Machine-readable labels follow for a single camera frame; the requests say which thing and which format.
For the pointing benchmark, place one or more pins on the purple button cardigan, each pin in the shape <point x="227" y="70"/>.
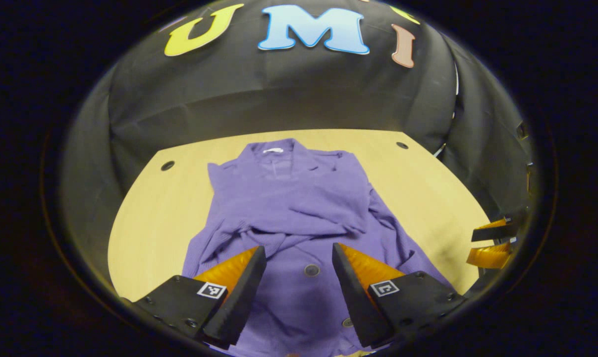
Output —
<point x="298" y="198"/>

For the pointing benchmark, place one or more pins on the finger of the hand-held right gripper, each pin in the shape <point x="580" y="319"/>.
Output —
<point x="489" y="255"/>
<point x="497" y="233"/>

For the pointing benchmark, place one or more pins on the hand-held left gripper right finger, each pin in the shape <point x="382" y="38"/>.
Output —
<point x="358" y="302"/>

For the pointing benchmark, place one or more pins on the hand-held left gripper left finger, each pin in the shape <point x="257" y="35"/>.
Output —
<point x="239" y="302"/>

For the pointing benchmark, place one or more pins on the black backdrop cloth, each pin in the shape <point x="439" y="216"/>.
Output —
<point x="279" y="94"/>

